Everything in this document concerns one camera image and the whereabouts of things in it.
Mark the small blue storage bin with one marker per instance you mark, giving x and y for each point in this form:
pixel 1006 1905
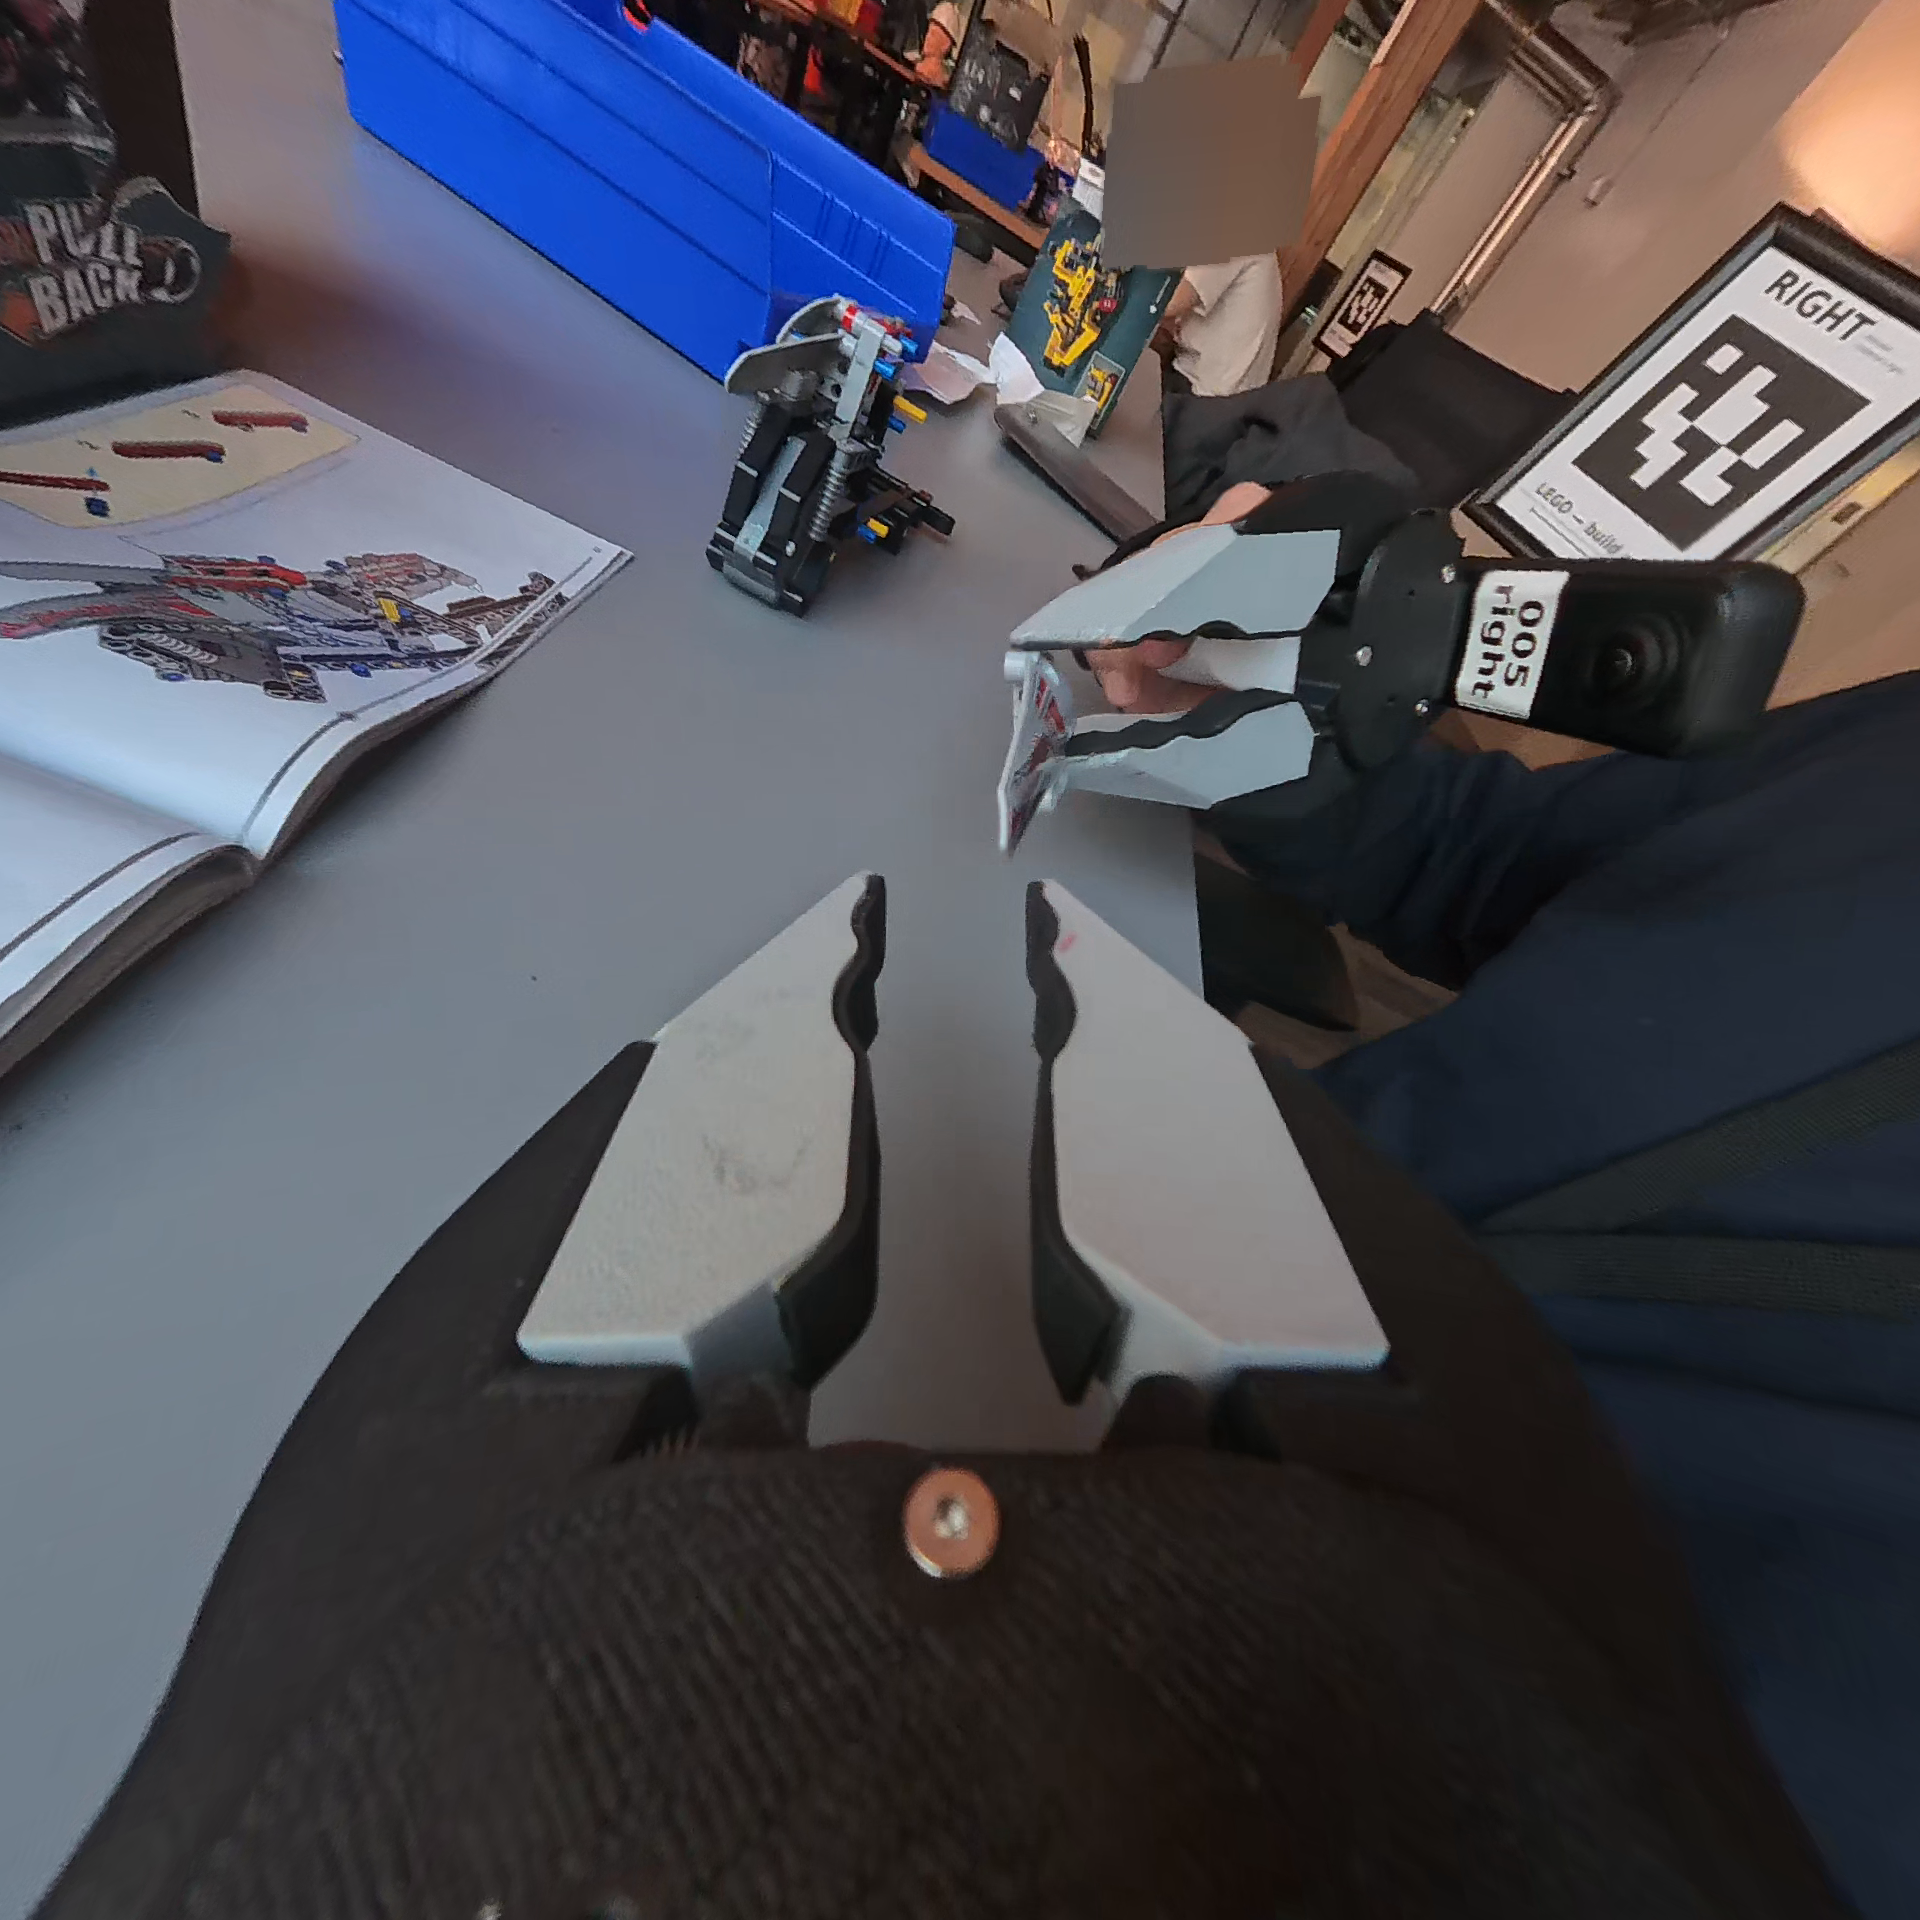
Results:
pixel 975 150

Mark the wooden post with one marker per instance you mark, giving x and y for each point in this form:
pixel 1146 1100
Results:
pixel 1394 105

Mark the black chair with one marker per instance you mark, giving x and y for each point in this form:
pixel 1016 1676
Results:
pixel 1441 391

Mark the person's right hand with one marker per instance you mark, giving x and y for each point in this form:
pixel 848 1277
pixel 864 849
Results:
pixel 1149 675

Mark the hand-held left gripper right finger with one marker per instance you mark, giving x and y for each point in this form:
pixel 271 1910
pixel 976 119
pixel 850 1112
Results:
pixel 1184 1185

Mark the small printed marker tag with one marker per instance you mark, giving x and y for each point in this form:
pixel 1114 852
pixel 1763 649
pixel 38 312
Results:
pixel 1364 300

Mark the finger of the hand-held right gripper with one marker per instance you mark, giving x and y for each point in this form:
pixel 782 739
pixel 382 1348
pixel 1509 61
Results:
pixel 1215 758
pixel 1200 585

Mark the white plastic bag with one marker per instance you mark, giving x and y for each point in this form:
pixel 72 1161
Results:
pixel 960 374

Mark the person's navy jacket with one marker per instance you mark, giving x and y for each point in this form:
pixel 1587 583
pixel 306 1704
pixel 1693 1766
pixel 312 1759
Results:
pixel 1770 1471

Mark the black monster truck lego box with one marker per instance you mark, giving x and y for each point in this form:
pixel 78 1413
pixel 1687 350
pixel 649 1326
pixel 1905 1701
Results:
pixel 90 284

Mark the metal duct pipe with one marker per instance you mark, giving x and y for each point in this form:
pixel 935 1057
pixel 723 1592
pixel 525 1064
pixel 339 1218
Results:
pixel 1545 150

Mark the open lego instruction booklet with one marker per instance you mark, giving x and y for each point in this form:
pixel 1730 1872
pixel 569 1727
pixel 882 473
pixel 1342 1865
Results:
pixel 224 720

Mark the partly built lego truck chassis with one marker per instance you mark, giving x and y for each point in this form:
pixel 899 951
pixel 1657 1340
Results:
pixel 795 480

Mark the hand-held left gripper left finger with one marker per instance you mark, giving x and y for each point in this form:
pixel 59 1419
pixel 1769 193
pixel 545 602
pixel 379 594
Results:
pixel 720 1171

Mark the person's right forearm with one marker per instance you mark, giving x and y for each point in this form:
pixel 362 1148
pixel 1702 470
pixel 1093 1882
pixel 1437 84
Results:
pixel 1501 855

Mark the large blue plastic bin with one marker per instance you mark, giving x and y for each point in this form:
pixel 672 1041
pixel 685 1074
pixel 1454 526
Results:
pixel 601 150

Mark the cluttered workbench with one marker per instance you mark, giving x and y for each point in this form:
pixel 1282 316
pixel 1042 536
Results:
pixel 884 61

